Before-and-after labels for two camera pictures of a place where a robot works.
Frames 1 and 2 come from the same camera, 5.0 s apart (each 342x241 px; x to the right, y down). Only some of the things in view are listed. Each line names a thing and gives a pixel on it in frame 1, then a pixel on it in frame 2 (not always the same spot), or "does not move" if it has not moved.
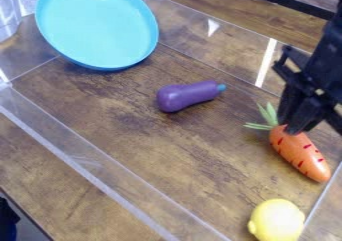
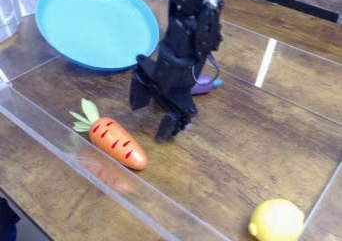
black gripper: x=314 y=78 → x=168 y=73
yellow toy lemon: x=277 y=221 does not move
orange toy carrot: x=293 y=147 → x=108 y=135
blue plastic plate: x=98 y=26 does not move
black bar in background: x=313 y=9 does not move
